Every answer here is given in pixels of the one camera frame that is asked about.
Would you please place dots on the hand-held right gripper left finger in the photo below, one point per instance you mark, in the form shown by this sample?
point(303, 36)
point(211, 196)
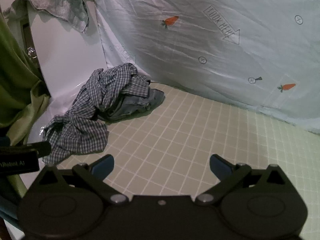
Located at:
point(103, 165)

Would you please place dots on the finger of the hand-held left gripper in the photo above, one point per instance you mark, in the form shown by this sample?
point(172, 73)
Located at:
point(41, 148)

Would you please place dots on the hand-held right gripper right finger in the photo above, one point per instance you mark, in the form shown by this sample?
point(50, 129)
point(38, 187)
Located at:
point(220, 165)

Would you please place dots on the blue plaid shirt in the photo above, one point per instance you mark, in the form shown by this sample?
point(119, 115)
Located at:
point(82, 130)

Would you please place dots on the blue jeans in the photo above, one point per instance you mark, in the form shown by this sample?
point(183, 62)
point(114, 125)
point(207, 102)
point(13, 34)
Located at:
point(140, 102)

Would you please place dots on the green curtain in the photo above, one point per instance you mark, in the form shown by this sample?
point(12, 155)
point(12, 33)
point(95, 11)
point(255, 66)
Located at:
point(15, 75)

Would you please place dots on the white cabinet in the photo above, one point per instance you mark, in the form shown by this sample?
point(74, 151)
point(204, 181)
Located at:
point(70, 55)

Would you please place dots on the carrot printed pale sheet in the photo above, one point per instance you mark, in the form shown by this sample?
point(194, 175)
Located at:
point(180, 55)

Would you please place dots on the grey floral cloth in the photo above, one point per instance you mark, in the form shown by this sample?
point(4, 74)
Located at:
point(57, 7)

